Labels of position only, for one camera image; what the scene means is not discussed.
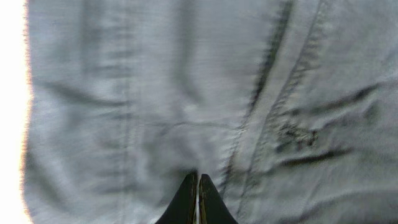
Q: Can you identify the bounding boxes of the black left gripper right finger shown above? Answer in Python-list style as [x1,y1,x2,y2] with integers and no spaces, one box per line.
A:
[199,174,238,224]

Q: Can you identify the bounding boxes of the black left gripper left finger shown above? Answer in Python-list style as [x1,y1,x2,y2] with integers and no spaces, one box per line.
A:
[155,172,198,224]

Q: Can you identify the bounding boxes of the blue shorts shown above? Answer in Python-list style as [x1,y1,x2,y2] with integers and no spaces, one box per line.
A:
[24,0,397,223]

